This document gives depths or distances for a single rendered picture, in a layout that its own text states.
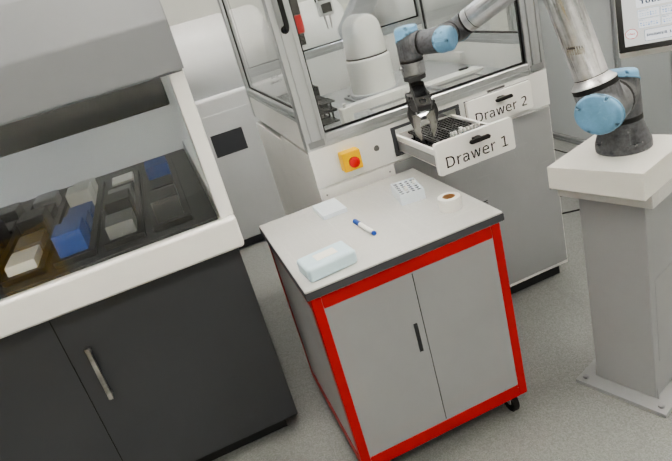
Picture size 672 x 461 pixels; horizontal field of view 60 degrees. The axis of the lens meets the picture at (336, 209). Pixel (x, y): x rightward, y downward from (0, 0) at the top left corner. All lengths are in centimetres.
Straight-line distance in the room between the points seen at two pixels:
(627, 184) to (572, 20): 45
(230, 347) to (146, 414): 35
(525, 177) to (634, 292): 77
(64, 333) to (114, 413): 33
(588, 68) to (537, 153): 95
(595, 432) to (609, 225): 66
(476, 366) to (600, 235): 55
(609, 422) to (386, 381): 75
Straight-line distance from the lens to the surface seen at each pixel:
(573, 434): 211
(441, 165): 191
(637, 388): 223
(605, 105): 164
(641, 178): 170
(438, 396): 193
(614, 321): 209
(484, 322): 188
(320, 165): 210
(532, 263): 271
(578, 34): 164
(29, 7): 176
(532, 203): 260
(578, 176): 178
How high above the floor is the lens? 151
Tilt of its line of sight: 22 degrees down
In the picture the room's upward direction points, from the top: 16 degrees counter-clockwise
